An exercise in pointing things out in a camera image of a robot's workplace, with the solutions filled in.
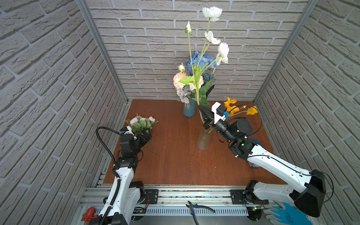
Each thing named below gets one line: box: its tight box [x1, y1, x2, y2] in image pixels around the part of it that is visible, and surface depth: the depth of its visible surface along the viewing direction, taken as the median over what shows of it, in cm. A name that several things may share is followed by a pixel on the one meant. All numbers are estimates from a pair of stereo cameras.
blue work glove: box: [262, 200, 313, 225], surface depth 69 cm
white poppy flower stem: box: [185, 6, 230, 105], surface depth 40 cm
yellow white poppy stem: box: [224, 96, 259, 118], surface depth 66 cm
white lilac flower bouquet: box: [176, 88, 192, 109], surface depth 88 cm
